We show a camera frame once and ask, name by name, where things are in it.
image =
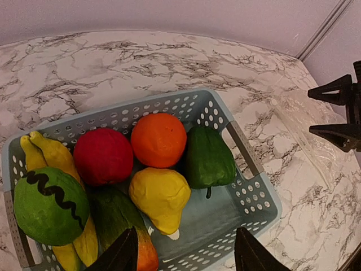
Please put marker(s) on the yellow toy banana bunch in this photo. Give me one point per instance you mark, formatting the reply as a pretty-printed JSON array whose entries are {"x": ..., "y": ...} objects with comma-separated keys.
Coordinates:
[{"x": 40, "y": 152}]

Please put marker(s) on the green orange toy mango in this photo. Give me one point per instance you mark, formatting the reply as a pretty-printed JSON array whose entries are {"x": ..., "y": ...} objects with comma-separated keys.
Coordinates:
[{"x": 113, "y": 212}]

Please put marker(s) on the red toy apple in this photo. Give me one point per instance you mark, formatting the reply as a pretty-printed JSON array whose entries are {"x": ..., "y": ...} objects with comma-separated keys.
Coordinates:
[{"x": 103, "y": 156}]

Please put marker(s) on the aluminium right frame post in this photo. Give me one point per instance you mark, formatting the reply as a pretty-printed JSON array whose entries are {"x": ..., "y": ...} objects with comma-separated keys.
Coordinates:
[{"x": 326, "y": 26}]

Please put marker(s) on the clear zip top bag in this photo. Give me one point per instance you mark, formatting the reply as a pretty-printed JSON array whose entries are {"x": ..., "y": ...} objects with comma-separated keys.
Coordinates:
[{"x": 298, "y": 112}]

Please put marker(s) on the green toy watermelon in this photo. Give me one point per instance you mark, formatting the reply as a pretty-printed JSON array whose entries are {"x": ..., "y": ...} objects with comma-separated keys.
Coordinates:
[{"x": 50, "y": 206}]

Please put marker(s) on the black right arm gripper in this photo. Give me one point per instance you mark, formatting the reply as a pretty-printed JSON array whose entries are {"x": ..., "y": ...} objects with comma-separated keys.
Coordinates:
[{"x": 346, "y": 137}]

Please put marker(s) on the orange toy orange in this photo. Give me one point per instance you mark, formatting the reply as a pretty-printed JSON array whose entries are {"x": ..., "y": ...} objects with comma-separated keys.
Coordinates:
[{"x": 158, "y": 140}]

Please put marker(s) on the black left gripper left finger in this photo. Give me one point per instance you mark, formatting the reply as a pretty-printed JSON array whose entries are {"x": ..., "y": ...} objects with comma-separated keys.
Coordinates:
[{"x": 121, "y": 255}]

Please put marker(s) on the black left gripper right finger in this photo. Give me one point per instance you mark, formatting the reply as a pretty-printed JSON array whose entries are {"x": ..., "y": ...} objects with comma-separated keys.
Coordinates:
[{"x": 251, "y": 255}]

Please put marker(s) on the green toy bell pepper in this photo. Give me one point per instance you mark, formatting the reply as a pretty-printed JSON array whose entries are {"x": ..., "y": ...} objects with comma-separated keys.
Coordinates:
[{"x": 209, "y": 162}]

